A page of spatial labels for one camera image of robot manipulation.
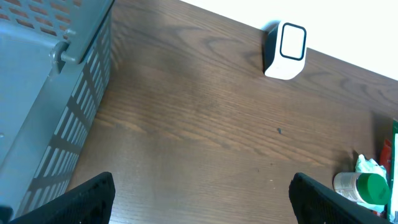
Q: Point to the red snack bag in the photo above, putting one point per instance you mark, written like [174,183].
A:
[386,156]

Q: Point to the green lid seasoning jar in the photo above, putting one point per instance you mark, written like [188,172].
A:
[362,187]

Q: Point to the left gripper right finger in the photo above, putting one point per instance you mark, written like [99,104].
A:
[314,203]

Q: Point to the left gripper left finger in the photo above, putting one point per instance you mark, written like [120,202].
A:
[90,202]

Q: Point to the white barcode scanner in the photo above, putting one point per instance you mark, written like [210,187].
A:
[285,50]

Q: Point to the green white packet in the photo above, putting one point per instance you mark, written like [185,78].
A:
[392,207]

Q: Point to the grey plastic mesh basket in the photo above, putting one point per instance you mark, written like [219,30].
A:
[55,67]

